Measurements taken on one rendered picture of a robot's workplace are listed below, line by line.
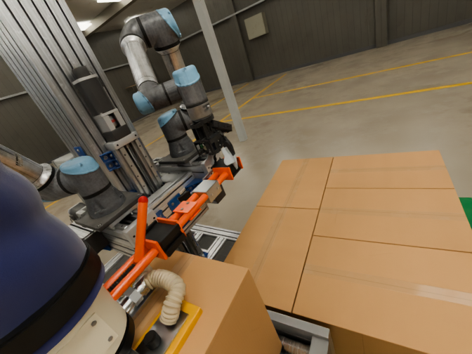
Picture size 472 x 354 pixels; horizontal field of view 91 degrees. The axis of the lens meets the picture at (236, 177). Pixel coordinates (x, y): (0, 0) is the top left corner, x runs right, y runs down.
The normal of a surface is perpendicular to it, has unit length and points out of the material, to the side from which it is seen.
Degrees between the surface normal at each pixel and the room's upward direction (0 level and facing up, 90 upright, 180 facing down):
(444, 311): 0
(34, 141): 90
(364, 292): 0
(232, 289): 0
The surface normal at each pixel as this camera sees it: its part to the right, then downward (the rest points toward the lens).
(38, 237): 0.82, -0.55
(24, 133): 0.81, 0.02
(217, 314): -0.31, -0.83
